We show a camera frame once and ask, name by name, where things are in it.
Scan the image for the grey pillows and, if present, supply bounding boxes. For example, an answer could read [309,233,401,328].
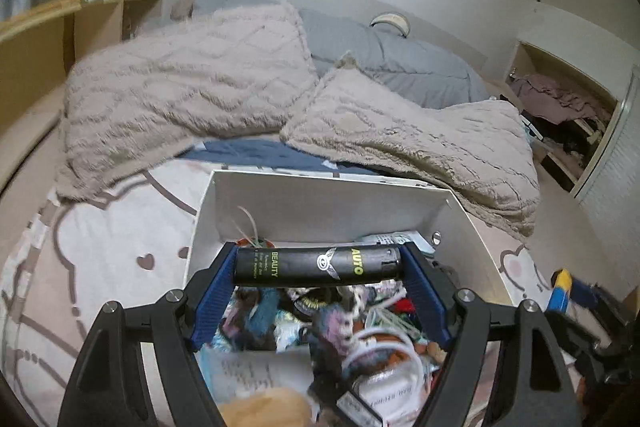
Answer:
[192,0,494,110]

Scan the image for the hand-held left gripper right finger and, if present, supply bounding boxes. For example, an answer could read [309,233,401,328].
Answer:
[400,241,583,427]

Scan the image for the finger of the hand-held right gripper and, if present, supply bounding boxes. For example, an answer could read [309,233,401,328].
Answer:
[544,309,608,377]
[570,278,632,324]

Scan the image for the white louvred door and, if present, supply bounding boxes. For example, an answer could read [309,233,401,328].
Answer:
[572,67,640,269]

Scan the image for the white coiled cable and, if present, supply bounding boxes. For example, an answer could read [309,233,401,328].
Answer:
[345,326,429,414]

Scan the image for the white paper sheet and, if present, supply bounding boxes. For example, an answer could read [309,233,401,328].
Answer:
[207,349,311,408]

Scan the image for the purple knitted item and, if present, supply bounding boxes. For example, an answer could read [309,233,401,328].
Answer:
[310,307,362,374]

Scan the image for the beige fluffy blanket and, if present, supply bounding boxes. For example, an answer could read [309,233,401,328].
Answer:
[55,2,541,238]

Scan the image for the wooden shelf unit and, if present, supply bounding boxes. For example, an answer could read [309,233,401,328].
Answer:
[0,0,168,188]

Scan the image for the white sun visor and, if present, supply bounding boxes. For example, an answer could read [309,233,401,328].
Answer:
[369,11,411,36]

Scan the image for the dark blue quilted mat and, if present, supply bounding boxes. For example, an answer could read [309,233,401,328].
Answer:
[184,139,347,180]

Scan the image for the white shoe box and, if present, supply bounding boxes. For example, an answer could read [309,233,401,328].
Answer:
[185,169,516,427]

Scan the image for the wall closet niche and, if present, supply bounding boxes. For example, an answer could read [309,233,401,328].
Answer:
[507,39,621,193]

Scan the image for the pile of pink clothes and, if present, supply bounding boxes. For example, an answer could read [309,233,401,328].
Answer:
[510,74,614,123]

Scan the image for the pink printed blanket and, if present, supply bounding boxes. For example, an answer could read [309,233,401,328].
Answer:
[0,157,556,427]

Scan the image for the teal fluffy item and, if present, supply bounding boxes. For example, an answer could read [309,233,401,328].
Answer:
[224,289,281,351]

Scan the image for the black spray can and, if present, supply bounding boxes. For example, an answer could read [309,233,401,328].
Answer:
[232,244,404,289]

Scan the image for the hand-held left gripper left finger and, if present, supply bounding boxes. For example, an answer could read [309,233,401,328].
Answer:
[57,241,241,427]

